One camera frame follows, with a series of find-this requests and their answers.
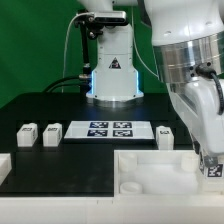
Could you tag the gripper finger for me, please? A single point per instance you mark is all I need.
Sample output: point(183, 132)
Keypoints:
point(210, 161)

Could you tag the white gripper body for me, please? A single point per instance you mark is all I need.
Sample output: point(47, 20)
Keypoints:
point(197, 104)

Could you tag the white square tabletop part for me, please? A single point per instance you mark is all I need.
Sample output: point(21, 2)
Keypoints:
point(155, 172)

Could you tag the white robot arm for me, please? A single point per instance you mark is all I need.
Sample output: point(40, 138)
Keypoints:
point(188, 48)

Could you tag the white left fence block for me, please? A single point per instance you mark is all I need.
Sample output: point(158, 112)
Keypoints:
point(5, 166)

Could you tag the white front fence wall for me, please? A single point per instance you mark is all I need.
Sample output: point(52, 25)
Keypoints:
point(121, 210)

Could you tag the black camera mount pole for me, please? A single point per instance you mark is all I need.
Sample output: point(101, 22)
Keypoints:
point(85, 52)

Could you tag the white marker base plate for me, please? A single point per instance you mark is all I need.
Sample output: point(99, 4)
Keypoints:
point(119, 130)

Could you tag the black camera on mount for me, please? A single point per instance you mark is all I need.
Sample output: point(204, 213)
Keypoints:
point(107, 18)

